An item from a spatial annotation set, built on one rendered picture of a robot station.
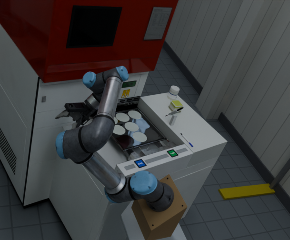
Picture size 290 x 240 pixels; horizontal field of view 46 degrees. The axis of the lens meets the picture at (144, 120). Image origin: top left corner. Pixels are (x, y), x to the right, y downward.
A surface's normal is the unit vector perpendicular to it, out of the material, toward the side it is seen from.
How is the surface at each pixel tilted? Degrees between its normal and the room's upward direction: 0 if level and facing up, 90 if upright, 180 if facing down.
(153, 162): 0
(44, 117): 90
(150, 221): 46
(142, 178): 39
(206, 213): 0
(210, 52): 90
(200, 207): 0
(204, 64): 90
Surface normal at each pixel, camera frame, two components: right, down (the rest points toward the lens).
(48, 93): 0.57, 0.62
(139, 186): -0.32, -0.55
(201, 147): 0.28, -0.77
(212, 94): -0.90, 0.00
